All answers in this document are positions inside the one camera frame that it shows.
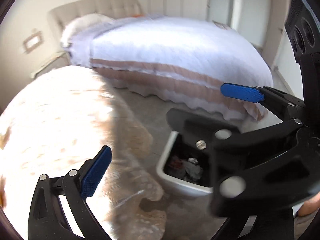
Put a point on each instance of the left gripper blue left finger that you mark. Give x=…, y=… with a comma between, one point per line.
x=47, y=219

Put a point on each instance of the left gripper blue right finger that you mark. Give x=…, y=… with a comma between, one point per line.
x=257, y=177

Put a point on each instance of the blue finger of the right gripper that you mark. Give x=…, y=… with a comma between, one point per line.
x=276, y=101

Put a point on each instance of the white trash bin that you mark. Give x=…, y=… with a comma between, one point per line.
x=183, y=169

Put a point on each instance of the gold embroidered tablecloth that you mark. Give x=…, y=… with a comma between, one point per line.
x=54, y=125

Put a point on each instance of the beige bedside table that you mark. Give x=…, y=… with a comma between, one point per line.
x=55, y=61

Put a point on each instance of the beige tufted headboard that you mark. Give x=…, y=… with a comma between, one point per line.
x=61, y=16

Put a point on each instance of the white fluffy pillow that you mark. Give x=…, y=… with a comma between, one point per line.
x=81, y=23

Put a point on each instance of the framed wall switch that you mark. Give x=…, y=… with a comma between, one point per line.
x=33, y=42

